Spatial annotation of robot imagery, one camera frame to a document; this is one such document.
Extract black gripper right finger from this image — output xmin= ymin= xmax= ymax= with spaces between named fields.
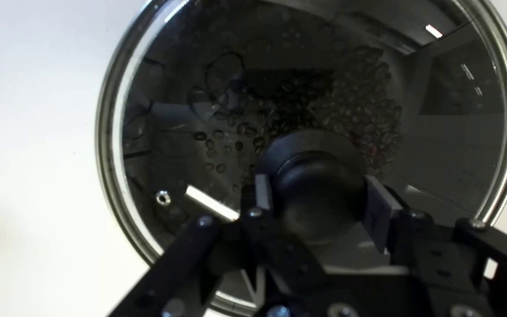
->
xmin=362 ymin=174 xmax=507 ymax=317

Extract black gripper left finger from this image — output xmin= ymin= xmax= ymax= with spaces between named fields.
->
xmin=110 ymin=173 xmax=279 ymax=317

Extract glass lid with black knob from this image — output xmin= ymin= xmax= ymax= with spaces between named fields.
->
xmin=94 ymin=0 xmax=507 ymax=317

